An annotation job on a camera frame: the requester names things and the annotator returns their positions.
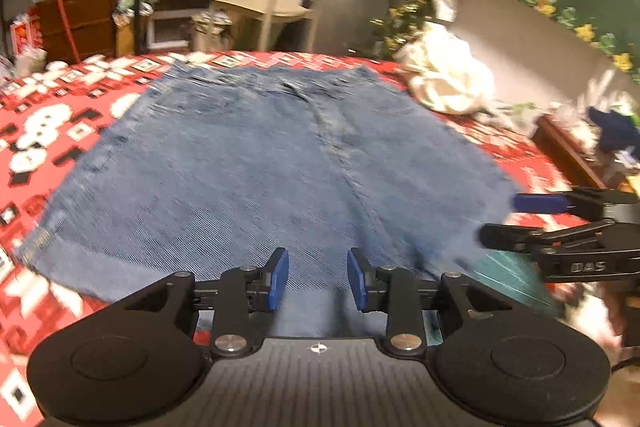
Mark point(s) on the blue denim shorts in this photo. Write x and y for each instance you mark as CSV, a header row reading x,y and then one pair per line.
x,y
225,167

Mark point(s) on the red cardboard box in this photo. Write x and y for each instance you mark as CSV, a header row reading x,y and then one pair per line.
x,y
26,37

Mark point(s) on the small Christmas tree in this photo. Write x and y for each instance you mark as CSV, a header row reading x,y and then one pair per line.
x,y
405,22

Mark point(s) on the navy blue cloth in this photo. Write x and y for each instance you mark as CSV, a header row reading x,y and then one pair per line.
x,y
612,129

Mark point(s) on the wooden drawer cabinet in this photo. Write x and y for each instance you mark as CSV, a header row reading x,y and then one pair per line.
x,y
85,22

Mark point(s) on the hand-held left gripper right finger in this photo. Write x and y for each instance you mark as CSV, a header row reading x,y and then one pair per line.
x,y
356,279

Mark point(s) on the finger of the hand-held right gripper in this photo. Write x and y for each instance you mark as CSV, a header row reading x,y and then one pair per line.
x,y
505,237
540,203

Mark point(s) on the white hoodie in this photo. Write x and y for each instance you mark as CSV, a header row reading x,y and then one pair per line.
x,y
450,72

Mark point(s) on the red patterned blanket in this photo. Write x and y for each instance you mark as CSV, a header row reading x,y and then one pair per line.
x,y
50,132

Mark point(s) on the red broom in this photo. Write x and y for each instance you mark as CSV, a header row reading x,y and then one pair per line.
x,y
65,12

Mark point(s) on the green cutting mat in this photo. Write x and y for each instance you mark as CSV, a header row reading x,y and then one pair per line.
x,y
510,277

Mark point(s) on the white tote bag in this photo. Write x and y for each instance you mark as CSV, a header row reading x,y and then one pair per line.
x,y
212,32

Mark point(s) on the white plastic bag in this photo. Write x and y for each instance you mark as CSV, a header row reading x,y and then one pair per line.
x,y
25,62

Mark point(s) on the white ribbon bow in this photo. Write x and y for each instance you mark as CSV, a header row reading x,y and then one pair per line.
x,y
445,4

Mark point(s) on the wooden nightstand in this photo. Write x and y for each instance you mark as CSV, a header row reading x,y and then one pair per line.
x,y
565,152

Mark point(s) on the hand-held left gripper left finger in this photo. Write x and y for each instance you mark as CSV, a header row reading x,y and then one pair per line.
x,y
280,279

